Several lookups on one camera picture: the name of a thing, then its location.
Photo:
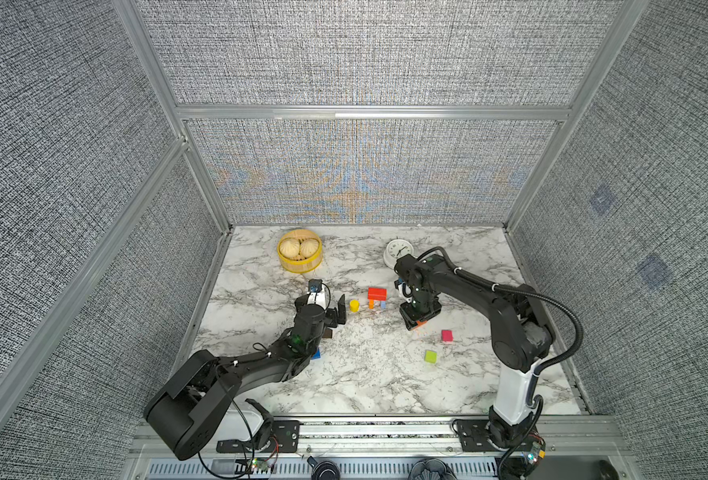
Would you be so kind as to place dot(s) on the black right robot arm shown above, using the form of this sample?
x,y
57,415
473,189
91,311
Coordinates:
x,y
521,335

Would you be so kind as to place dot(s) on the lime green wood cube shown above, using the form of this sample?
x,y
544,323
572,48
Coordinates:
x,y
430,356

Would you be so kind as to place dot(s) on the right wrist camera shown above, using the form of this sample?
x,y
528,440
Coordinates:
x,y
403,289

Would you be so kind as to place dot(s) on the yellow rimmed wooden steamer basket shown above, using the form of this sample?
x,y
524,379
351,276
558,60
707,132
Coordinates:
x,y
301,265

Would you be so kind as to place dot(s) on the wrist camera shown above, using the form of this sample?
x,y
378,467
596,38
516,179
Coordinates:
x,y
318,293
403,289

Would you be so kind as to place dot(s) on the right cream steamed bun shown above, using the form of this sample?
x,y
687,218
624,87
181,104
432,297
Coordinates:
x,y
309,247

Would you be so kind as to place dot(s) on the red wood block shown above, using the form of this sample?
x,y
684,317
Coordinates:
x,y
377,294

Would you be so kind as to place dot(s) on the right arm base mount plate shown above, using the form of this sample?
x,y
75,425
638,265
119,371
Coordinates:
x,y
483,435

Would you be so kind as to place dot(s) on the white round alarm clock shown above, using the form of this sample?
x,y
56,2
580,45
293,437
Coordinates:
x,y
395,250

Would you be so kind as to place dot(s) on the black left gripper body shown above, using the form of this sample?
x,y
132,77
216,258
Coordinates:
x,y
331,320

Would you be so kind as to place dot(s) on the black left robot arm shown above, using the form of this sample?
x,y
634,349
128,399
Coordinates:
x,y
188,409

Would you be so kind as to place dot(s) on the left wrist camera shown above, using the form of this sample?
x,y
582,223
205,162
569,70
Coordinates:
x,y
318,293

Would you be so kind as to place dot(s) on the cream steamed bun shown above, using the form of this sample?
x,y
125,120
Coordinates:
x,y
309,247
289,248

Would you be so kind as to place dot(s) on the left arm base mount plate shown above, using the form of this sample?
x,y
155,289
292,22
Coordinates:
x,y
283,437

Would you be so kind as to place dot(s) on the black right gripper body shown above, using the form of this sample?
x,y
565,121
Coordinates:
x,y
420,308

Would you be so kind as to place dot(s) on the left cream steamed bun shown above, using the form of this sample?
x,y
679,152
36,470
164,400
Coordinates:
x,y
289,248

